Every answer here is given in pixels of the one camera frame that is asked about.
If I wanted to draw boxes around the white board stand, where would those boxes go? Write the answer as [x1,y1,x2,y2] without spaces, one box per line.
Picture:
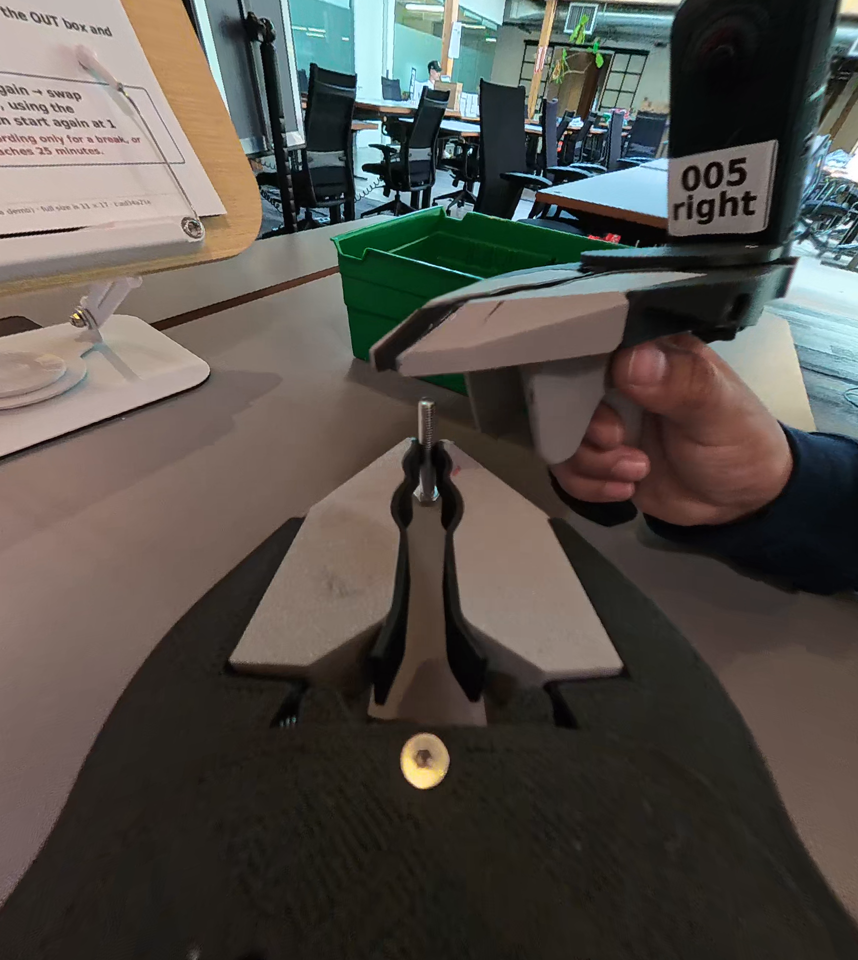
[0,276,213,478]

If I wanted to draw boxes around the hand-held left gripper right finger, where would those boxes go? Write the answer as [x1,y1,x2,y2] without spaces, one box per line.
[429,441,625,702]

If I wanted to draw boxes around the grey panel on black stand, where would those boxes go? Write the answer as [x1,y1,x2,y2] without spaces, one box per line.
[187,0,304,235]

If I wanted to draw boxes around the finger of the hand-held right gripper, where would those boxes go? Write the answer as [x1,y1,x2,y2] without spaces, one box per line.
[369,268,708,372]
[393,291,630,380]

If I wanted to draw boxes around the person's right hand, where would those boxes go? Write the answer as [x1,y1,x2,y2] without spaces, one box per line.
[551,330,795,531]

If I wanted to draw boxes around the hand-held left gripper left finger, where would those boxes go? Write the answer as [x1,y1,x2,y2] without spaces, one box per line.
[228,437,420,702]

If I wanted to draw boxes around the green hanging plant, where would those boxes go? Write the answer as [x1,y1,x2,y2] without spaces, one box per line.
[551,13,612,85]

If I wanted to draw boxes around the green plastic bin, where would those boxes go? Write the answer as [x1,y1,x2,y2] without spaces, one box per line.
[329,206,634,396]

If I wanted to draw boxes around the person's right forearm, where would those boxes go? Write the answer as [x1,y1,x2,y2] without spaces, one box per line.
[642,420,858,603]

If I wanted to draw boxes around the wooden top desk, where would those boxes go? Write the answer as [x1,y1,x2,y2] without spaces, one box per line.
[534,156,676,231]

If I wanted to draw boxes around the wooden display board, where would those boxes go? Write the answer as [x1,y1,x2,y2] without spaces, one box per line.
[0,0,264,295]

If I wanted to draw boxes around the row of black office chairs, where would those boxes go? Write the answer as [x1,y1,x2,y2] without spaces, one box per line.
[279,62,672,228]

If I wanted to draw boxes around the paper instruction sheet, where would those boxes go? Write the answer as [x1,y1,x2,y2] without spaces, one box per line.
[0,0,229,243]

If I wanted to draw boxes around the silver hex bolt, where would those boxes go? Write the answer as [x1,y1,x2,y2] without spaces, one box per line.
[414,398,443,508]

